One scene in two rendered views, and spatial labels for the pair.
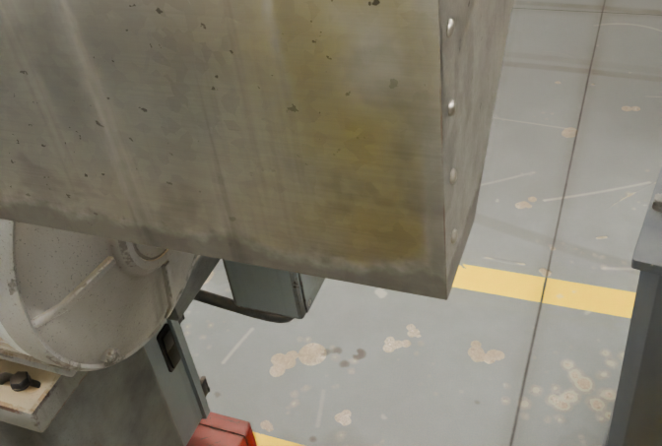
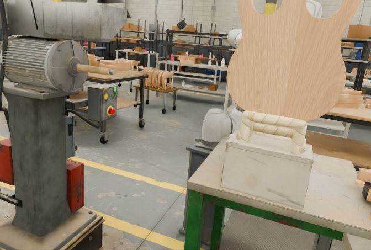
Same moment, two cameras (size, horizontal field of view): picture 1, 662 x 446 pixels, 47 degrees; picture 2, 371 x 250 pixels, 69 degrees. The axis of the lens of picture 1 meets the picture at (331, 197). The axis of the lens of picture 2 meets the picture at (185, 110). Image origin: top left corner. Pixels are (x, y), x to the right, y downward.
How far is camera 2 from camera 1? 0.96 m
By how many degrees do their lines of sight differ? 25
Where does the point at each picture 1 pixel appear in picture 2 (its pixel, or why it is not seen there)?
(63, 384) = (49, 95)
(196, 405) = (72, 151)
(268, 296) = (94, 115)
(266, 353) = (98, 192)
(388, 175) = (96, 25)
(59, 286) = (57, 64)
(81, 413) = (48, 118)
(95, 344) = (58, 79)
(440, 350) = (149, 198)
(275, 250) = (85, 37)
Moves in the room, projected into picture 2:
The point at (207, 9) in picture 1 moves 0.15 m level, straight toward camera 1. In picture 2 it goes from (84, 8) to (77, 3)
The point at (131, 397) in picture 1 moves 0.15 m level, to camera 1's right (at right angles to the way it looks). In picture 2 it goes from (58, 127) to (86, 128)
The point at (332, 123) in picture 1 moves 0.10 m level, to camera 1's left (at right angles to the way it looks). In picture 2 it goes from (93, 19) to (65, 17)
